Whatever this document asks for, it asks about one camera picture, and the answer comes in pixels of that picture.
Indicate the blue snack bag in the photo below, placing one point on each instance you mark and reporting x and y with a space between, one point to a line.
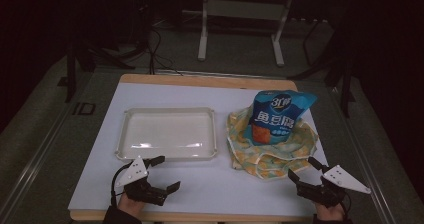
278 115

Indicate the person's left hand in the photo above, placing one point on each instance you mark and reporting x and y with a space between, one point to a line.
130 204

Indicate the black tripod stand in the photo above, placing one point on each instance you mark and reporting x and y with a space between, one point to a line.
100 52

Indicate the white metal stand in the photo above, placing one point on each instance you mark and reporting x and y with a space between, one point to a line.
245 9

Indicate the black metal stand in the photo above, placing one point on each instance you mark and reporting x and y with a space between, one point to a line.
333 64

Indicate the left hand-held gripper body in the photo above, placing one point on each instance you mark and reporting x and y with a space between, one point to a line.
136 175

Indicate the white plastic tray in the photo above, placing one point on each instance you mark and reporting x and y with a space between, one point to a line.
168 132

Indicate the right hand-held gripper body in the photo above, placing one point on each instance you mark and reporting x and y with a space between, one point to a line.
343 179

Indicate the yellow patterned cloth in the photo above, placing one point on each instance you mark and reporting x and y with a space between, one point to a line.
266 159

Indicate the person's right hand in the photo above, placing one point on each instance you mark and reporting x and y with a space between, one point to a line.
328 213

